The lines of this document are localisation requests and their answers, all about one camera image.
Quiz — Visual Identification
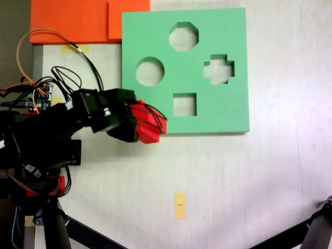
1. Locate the red base clamp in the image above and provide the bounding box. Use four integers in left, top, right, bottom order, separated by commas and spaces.
25, 175, 65, 197

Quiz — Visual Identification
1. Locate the orange cable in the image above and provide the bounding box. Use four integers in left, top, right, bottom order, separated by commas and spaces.
16, 29, 105, 92

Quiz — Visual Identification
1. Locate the circuit board with wires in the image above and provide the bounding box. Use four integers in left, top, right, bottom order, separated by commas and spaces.
26, 82, 54, 114

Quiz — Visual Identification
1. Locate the yellow tape strip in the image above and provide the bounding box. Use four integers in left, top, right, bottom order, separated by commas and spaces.
60, 44, 90, 54

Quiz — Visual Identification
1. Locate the black servo cable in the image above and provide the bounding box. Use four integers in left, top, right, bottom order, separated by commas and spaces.
51, 66, 83, 101
125, 102, 169, 135

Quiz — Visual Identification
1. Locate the blue white braided cable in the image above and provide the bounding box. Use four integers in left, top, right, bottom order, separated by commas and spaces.
10, 204, 26, 249

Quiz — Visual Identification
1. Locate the notched black tripod leg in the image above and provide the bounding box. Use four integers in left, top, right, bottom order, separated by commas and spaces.
307, 196, 332, 249

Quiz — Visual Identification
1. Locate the red cross columnar block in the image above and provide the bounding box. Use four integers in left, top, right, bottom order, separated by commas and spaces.
129, 99, 169, 145

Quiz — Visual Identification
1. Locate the green shape hole board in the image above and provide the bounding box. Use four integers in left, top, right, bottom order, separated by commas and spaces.
121, 7, 251, 136

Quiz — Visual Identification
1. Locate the small orange foam block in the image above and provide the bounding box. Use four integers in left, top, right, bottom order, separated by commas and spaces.
108, 0, 151, 40

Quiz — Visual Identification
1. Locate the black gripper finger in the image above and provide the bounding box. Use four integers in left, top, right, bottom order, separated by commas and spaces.
116, 88, 137, 105
107, 126, 140, 143

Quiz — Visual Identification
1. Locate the yellow tape marker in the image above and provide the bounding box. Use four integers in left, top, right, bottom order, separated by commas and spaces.
174, 192, 187, 221

